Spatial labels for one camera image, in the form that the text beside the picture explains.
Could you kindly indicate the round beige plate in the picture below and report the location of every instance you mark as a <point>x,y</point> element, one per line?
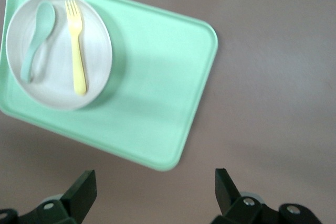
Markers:
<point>97,51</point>

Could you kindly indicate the yellow plastic fork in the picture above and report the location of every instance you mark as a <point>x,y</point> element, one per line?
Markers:
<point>77,51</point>

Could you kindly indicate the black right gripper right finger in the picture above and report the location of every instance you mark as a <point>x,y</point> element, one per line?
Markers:
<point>227,196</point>

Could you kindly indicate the mint green rectangular tray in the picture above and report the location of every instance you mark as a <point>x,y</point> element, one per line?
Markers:
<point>157,77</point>

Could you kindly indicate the teal green plastic spoon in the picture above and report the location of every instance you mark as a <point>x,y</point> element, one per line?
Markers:
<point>43,22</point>

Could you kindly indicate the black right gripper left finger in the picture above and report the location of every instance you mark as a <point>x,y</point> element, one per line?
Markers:
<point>77,197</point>

